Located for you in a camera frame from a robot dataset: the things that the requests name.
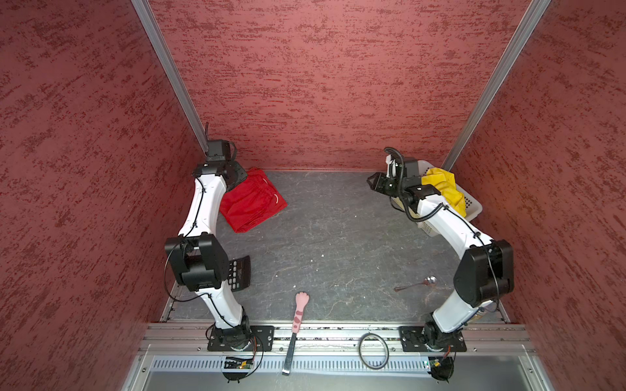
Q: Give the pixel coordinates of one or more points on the yellow shorts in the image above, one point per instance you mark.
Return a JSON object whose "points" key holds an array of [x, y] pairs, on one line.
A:
{"points": [[445, 183]]}

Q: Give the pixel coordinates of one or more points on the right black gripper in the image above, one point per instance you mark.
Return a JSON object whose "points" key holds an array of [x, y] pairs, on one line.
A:
{"points": [[378, 182]]}

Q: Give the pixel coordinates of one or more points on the black calculator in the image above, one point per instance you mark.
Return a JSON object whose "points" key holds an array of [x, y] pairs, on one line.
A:
{"points": [[239, 275]]}

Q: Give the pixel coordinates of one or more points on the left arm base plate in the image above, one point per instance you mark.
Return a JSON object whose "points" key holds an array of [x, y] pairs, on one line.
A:
{"points": [[259, 337]]}

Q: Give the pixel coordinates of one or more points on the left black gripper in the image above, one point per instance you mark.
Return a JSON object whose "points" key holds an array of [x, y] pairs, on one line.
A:
{"points": [[241, 174]]}

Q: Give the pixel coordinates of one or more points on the metal spoon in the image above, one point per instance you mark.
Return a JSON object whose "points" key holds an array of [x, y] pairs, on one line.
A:
{"points": [[427, 281]]}

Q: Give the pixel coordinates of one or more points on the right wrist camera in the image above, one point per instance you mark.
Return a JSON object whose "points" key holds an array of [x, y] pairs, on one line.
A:
{"points": [[408, 168]]}

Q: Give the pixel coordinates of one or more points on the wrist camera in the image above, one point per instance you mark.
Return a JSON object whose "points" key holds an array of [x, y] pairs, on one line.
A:
{"points": [[408, 168], [219, 150]]}

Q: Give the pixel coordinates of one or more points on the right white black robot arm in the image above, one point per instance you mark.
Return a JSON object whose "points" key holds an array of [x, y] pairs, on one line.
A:
{"points": [[486, 270]]}

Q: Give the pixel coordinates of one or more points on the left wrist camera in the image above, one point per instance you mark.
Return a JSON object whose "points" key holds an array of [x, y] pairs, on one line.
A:
{"points": [[219, 150]]}

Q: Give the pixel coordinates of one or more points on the white plastic basket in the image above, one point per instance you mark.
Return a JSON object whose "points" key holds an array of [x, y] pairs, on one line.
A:
{"points": [[473, 207]]}

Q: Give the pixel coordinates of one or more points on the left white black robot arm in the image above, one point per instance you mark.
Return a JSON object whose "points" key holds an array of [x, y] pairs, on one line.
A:
{"points": [[200, 263]]}

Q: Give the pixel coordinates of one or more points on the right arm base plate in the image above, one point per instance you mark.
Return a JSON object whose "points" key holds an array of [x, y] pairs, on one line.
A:
{"points": [[413, 338]]}

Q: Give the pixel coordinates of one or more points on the red shorts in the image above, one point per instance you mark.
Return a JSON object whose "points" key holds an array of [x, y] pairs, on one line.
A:
{"points": [[252, 202]]}

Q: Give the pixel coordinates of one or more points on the pink cat-paw handled knife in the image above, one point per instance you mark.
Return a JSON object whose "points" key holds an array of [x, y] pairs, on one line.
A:
{"points": [[301, 300]]}

